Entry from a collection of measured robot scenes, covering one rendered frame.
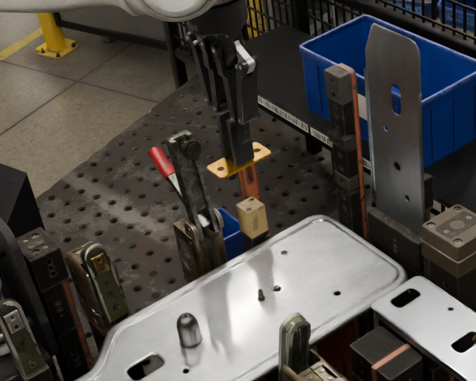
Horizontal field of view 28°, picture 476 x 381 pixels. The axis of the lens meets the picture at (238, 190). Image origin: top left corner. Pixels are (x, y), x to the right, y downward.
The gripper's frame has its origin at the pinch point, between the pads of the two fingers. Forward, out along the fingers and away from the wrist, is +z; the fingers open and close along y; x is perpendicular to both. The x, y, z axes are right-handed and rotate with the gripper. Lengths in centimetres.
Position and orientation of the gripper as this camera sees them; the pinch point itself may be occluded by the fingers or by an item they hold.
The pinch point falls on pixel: (235, 135)
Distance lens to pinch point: 125.0
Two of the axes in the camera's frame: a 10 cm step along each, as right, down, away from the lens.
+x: 8.1, -4.3, 4.0
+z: 1.3, 8.0, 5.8
